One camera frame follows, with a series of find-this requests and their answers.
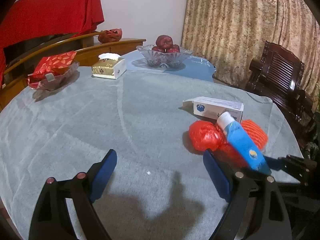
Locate beige patterned curtain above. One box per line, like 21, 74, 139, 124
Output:
182, 0, 319, 97

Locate red ornament on sideboard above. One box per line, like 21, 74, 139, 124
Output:
98, 29, 123, 43

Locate blue toothpaste tube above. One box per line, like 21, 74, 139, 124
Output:
217, 112, 271, 176

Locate dark wooden armchair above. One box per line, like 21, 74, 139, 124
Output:
245, 41, 313, 141

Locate red snack packet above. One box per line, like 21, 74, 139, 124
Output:
28, 50, 76, 81

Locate red apples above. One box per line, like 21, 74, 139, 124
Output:
151, 35, 180, 53

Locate gold tissue box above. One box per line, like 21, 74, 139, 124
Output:
92, 53, 127, 80

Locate red cloth cover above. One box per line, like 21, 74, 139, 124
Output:
0, 0, 105, 83

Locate glass fruit bowl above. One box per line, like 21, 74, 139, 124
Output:
136, 45, 193, 68

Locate blue plastic bag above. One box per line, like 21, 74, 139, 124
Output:
122, 50, 216, 82

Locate red crumpled plastic bag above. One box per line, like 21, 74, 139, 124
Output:
188, 120, 225, 152

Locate white toothpaste box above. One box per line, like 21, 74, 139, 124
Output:
182, 96, 244, 122

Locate light blue tablecloth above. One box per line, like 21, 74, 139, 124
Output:
1, 67, 301, 239

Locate orange foam net right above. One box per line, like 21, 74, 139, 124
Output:
217, 119, 269, 168

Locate wooden sideboard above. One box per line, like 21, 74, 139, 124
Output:
1, 31, 146, 109

